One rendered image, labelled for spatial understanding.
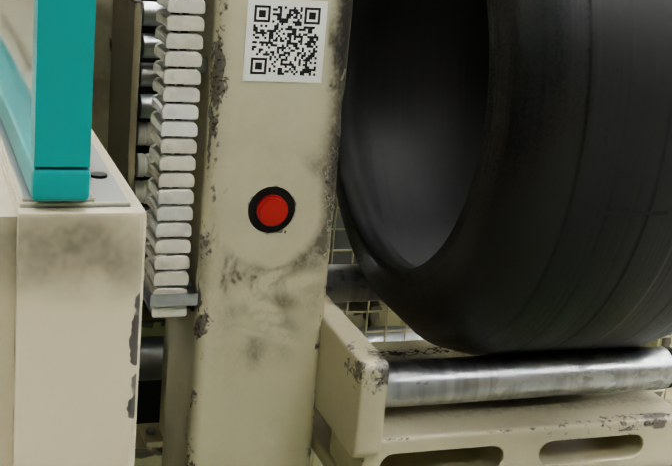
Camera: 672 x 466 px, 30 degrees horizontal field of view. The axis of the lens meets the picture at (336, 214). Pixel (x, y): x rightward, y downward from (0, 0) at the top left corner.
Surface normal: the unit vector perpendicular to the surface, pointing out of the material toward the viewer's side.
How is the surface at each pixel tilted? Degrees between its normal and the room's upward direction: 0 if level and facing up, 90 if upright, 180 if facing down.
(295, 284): 90
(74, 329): 90
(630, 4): 67
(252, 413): 90
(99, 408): 90
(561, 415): 0
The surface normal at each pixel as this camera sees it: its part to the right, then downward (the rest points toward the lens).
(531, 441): 0.33, 0.29
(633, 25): 0.34, -0.03
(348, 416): -0.94, 0.01
